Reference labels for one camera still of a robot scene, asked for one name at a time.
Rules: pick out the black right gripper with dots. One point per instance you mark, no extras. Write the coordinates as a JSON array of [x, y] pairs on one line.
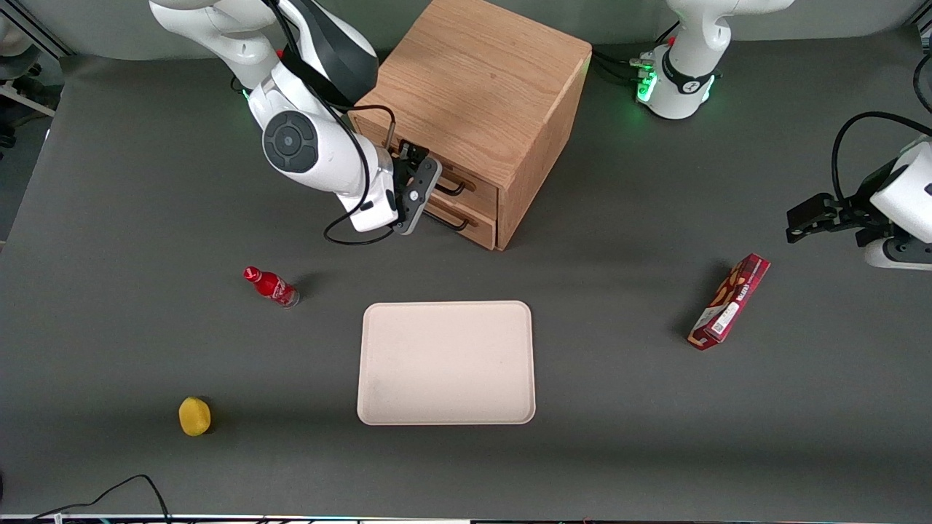
[[409, 155]]

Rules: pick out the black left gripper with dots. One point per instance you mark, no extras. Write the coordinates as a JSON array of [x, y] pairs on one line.
[[858, 213]]

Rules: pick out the wooden drawer with deep tray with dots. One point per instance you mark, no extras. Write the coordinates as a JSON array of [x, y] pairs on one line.
[[486, 198]]

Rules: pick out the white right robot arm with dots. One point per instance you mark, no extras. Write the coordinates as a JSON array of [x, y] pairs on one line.
[[320, 145]]

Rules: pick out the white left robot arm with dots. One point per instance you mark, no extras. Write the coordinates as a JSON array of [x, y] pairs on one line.
[[692, 44]]

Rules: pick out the wooden drawer cabinet body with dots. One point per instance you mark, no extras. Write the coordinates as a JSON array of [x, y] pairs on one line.
[[473, 80]]

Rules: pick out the wooden drawer front panel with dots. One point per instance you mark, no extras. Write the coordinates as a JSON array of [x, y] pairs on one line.
[[484, 231]]

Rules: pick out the red tartan cookie box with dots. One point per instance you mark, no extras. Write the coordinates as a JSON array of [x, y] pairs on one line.
[[728, 306]]

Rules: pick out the red soda bottle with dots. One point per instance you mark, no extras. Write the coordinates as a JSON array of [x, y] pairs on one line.
[[271, 286]]

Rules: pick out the beige plastic tray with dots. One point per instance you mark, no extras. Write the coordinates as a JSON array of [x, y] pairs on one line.
[[445, 364]]

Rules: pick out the yellow lemon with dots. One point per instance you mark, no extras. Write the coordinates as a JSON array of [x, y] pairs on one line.
[[194, 417]]

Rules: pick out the grey rounded background object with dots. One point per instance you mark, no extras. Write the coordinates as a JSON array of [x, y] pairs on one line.
[[14, 44]]

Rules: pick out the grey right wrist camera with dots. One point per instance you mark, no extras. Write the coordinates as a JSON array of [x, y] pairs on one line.
[[422, 196]]

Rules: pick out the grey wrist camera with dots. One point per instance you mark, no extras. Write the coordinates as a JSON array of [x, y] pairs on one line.
[[422, 196], [895, 255]]

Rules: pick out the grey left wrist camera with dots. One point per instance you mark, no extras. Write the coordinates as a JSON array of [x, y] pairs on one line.
[[895, 255]]

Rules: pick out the dark metal frame strut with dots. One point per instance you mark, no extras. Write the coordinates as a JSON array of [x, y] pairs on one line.
[[925, 23]]

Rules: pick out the white frame bar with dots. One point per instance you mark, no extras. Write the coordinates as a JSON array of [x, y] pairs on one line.
[[29, 100]]

